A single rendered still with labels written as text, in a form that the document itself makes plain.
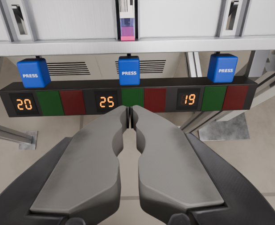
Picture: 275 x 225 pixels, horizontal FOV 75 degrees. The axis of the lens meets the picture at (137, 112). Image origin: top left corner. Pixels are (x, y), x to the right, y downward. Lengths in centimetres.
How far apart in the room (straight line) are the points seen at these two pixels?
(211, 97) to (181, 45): 10
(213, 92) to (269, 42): 8
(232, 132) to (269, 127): 20
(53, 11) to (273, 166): 105
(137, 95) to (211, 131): 76
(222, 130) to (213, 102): 73
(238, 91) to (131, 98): 14
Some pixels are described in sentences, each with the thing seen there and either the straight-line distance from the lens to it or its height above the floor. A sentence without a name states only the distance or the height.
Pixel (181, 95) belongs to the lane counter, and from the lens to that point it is 25.
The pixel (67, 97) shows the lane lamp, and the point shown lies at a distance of 26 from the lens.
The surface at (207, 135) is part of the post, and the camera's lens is 95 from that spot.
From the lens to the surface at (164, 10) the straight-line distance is 21.
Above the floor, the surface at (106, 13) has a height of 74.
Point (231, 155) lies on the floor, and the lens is 100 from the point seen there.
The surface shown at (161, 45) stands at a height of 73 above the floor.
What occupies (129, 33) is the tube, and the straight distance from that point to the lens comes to 20.
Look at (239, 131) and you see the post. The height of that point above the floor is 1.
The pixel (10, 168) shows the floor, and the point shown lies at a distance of 105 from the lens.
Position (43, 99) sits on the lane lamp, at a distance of 27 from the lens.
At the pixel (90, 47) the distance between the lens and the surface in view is 20.
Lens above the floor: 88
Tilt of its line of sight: 72 degrees down
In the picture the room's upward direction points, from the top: 2 degrees clockwise
